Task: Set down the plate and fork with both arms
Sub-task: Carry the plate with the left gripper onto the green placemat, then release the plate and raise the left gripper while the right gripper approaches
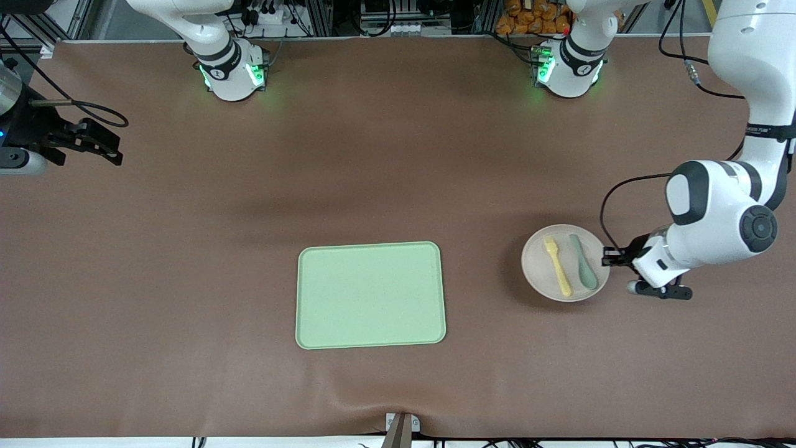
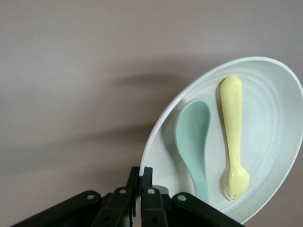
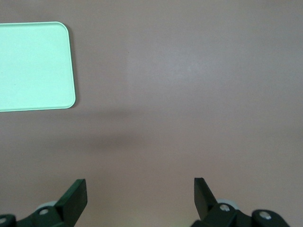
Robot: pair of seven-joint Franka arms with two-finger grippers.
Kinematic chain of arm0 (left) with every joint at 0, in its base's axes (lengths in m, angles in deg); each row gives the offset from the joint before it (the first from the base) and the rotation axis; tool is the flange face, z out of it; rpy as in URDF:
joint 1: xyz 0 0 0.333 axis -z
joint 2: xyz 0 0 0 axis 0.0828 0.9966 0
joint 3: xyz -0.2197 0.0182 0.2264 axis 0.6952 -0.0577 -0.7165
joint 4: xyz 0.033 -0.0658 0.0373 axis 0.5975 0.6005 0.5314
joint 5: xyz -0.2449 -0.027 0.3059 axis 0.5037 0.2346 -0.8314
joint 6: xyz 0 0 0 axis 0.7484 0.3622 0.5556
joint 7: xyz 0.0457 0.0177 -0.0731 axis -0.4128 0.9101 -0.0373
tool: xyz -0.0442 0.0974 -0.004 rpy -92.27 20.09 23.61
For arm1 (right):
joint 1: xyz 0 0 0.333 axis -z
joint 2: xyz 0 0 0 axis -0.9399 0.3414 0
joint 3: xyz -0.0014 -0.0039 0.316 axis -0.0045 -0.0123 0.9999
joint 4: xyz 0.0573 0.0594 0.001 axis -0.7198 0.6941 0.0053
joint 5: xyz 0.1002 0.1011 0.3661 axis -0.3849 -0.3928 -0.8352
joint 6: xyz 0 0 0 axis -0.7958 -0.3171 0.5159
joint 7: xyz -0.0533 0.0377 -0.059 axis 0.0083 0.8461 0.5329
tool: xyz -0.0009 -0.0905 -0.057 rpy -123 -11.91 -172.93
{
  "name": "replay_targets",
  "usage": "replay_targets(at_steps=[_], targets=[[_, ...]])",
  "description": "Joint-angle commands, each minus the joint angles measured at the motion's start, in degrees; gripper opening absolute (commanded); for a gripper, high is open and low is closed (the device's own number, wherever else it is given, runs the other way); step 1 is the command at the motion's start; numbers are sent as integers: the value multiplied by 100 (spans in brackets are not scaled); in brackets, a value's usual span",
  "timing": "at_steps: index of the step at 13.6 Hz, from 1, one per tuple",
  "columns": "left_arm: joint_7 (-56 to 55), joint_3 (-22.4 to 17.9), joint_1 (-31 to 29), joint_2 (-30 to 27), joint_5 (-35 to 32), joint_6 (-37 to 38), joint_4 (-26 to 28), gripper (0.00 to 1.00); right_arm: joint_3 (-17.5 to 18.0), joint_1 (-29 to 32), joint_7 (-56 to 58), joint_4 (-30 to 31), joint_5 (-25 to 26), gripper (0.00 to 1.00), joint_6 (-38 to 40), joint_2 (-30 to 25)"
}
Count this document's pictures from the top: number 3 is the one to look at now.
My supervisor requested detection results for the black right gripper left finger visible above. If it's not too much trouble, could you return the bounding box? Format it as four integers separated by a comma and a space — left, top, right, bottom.
0, 179, 88, 227

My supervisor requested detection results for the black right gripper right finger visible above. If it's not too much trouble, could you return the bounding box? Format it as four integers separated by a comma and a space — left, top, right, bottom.
190, 177, 289, 227

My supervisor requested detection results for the light green rectangular tray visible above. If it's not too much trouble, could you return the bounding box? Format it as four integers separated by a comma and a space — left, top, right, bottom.
0, 21, 76, 112

